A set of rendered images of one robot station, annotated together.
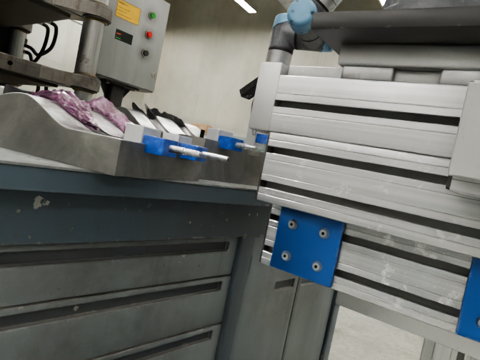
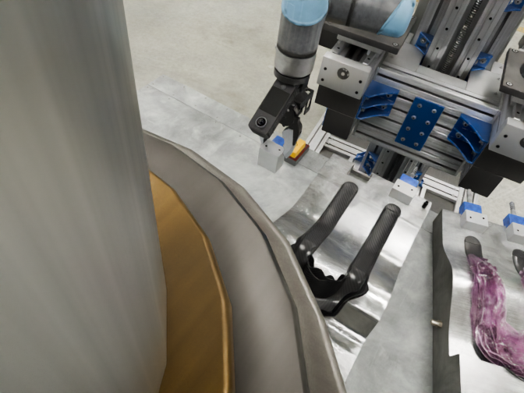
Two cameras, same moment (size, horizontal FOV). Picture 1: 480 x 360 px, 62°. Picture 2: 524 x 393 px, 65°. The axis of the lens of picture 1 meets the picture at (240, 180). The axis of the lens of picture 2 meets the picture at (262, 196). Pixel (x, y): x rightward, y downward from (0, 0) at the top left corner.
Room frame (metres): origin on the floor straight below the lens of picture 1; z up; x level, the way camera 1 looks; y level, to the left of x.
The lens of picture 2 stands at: (1.42, 0.63, 1.59)
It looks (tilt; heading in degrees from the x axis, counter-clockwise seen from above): 50 degrees down; 256
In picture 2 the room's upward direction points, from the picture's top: 10 degrees clockwise
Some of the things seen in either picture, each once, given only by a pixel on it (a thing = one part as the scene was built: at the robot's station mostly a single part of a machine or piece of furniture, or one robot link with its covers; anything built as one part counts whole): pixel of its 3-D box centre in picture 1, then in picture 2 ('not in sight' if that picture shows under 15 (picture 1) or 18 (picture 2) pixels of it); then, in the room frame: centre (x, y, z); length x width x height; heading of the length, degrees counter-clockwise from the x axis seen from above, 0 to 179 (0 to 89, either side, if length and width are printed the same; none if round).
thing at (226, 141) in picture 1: (233, 144); (407, 183); (0.91, 0.03, 0.89); 0.13 x 0.05 x 0.05; 50
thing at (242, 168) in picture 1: (173, 143); (334, 253); (1.13, 0.20, 0.87); 0.50 x 0.26 x 0.14; 51
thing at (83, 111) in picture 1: (72, 106); (516, 306); (0.81, 0.36, 0.90); 0.26 x 0.18 x 0.08; 68
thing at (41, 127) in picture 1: (64, 126); (508, 318); (0.80, 0.36, 0.86); 0.50 x 0.26 x 0.11; 68
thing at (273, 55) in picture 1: (278, 61); (293, 58); (1.23, -0.04, 1.17); 0.08 x 0.08 x 0.05
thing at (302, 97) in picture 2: not in sight; (289, 92); (1.22, -0.05, 1.09); 0.09 x 0.08 x 0.12; 51
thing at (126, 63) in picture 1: (101, 160); not in sight; (1.74, 0.61, 0.74); 0.31 x 0.22 x 1.47; 141
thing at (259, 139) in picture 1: (268, 140); (281, 145); (1.21, -0.06, 0.93); 0.13 x 0.05 x 0.05; 51
